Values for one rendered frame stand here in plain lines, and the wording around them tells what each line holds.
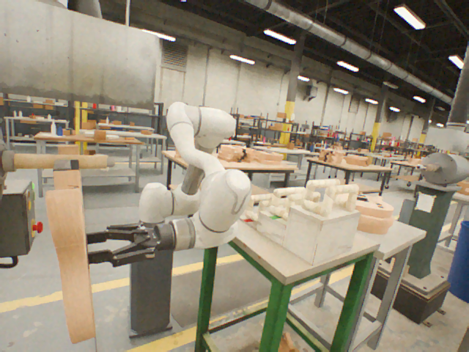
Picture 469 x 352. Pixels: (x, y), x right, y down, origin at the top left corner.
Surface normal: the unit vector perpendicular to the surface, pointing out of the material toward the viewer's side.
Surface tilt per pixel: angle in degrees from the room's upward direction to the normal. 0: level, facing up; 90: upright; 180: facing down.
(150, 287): 90
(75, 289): 71
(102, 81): 90
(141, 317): 90
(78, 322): 94
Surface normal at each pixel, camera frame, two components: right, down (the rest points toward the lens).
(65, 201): 0.54, 0.12
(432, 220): -0.86, 0.00
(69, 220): 0.50, 0.40
